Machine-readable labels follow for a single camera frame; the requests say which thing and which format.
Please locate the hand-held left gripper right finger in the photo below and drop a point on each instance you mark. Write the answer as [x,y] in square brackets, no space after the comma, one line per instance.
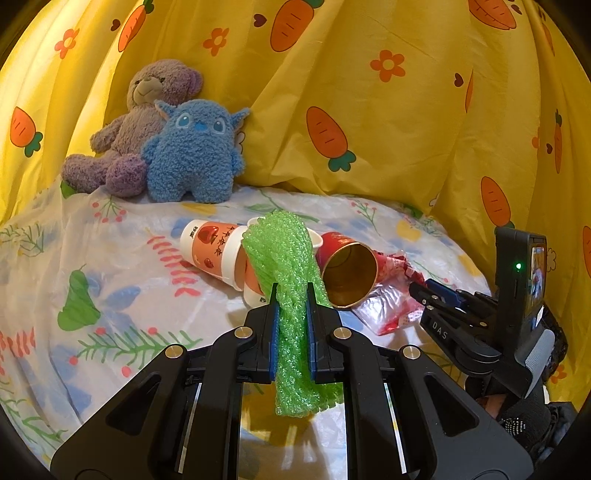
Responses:
[311,341]

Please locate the blue plush monster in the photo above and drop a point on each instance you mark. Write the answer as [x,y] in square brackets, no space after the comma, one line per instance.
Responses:
[194,152]

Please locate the white paper cup orange print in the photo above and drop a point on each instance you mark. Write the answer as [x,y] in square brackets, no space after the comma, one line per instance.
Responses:
[251,281]

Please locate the orange and white paper cup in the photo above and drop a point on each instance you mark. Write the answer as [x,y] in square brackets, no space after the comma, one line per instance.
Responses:
[207,249]

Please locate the red paper cup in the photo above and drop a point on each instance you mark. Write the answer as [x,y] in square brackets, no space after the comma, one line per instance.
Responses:
[346,277]

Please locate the yellow carrot print curtain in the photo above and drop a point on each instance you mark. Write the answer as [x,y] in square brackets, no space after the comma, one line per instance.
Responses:
[286,115]

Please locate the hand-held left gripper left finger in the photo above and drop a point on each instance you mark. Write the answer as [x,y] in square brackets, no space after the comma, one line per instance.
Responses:
[274,341]

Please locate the clear red plastic wrapper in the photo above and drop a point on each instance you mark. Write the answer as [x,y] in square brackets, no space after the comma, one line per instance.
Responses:
[383,309]

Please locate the floral bedsheet with plastic cover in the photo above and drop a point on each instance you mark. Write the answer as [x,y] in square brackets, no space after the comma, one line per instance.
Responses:
[115,277]

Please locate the person's right hand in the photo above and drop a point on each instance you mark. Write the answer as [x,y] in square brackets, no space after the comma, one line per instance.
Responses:
[521,420]

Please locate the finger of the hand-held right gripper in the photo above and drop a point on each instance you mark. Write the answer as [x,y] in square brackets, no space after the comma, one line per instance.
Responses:
[441,328]
[445,294]

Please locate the purple teddy bear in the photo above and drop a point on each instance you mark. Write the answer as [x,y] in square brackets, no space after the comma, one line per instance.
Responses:
[138,124]

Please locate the green foam net sleeve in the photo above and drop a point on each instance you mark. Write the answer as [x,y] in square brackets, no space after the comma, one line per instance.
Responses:
[293,277]

